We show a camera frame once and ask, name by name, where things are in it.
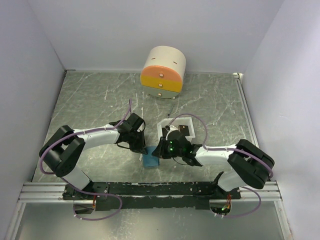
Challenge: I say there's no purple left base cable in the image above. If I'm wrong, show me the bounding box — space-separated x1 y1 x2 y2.
63 182 123 221

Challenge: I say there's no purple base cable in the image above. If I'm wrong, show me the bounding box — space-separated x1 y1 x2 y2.
63 182 123 221
214 186 262 219

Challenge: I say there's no blue card holder wallet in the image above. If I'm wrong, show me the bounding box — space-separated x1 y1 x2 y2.
142 146 159 168

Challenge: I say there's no round three-drawer mini cabinet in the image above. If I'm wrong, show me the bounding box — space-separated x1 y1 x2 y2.
140 45 186 99

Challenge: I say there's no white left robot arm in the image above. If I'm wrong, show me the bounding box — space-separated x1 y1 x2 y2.
39 113 148 200

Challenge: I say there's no white card tray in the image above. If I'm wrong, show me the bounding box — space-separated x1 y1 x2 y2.
156 117 196 142

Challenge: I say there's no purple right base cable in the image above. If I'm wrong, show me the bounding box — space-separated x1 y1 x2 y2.
214 186 262 219

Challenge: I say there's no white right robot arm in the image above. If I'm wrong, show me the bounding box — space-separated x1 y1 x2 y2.
152 130 275 199

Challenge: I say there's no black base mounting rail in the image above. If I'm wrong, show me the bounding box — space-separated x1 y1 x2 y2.
62 181 241 211

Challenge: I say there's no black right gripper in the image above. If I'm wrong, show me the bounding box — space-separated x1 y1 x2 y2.
151 136 184 159

